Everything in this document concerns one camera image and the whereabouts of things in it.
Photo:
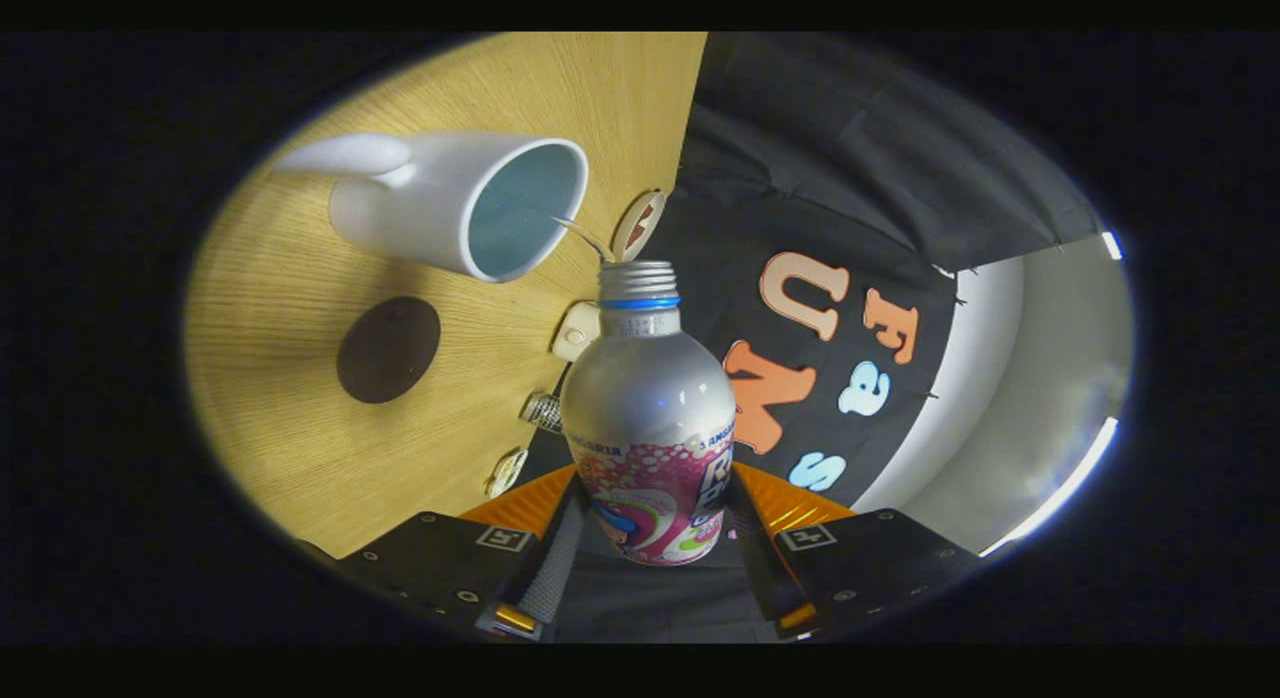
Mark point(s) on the wooden table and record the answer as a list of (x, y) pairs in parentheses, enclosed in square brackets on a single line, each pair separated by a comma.
[(300, 448)]

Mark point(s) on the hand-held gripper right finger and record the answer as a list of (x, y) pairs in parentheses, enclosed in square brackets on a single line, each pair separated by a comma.
[(880, 558)]

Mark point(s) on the clear juice stream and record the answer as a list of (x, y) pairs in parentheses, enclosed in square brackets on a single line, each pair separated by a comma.
[(597, 244)]

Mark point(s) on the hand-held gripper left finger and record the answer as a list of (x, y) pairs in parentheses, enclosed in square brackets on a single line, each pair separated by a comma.
[(450, 558)]

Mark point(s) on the white toaster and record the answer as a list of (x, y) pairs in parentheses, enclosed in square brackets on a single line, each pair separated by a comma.
[(576, 333)]

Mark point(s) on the small plate with red food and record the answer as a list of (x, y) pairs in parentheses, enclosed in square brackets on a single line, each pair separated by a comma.
[(638, 226)]

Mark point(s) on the black backdrop cloth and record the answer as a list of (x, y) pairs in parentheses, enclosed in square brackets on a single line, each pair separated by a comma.
[(800, 128)]

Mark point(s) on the silver juice bottle pink label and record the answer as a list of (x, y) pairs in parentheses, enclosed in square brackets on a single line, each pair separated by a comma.
[(648, 408)]

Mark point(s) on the ceiling light strip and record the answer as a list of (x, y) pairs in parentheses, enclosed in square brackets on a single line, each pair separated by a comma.
[(1065, 488), (1111, 245)]

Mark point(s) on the white cup blue inside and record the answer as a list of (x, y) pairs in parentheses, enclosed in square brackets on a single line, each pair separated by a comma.
[(420, 203)]

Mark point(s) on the dark brown round coaster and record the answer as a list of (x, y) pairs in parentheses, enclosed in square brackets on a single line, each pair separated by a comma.
[(388, 350)]

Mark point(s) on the white divided tray with food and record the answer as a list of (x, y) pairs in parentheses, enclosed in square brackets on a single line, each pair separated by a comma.
[(507, 473)]

